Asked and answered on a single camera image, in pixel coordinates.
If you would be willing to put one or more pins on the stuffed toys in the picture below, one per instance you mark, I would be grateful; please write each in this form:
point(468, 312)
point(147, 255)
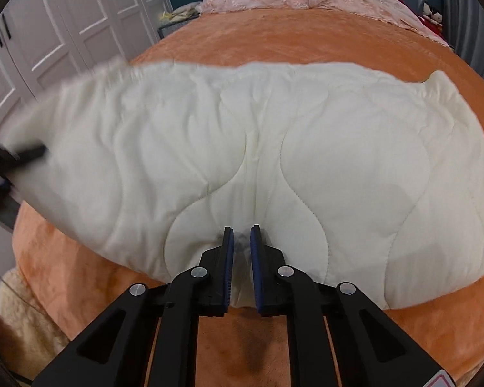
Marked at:
point(432, 15)

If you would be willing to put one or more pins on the white panelled wardrobe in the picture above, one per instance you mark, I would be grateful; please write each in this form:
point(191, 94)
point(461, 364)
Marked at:
point(44, 28)

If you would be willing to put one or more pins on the grey nightstand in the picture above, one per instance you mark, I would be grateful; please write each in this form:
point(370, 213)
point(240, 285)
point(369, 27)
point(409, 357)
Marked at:
point(173, 28)

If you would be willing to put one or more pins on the grey curtain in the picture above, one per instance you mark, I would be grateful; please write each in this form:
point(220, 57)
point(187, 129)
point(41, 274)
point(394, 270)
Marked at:
point(476, 28)

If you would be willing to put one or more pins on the cream quilted jacket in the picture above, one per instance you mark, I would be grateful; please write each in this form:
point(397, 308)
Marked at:
point(306, 149)

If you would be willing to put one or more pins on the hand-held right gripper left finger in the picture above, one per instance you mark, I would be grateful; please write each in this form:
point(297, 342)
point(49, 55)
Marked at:
point(228, 274)

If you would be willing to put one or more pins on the cream fluffy rug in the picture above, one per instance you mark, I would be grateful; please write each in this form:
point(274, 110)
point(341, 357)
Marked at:
point(24, 318)

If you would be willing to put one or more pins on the orange plush blanket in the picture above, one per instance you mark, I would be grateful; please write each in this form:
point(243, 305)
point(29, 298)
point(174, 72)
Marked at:
point(266, 36)

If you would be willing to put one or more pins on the beige cloth pile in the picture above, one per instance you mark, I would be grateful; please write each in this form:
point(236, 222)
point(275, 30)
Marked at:
point(181, 12)

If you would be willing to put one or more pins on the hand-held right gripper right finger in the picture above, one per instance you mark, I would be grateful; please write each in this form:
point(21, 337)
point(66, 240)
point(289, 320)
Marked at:
point(256, 274)

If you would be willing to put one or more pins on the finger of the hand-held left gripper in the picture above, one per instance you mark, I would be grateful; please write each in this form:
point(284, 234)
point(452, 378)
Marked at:
point(30, 153)

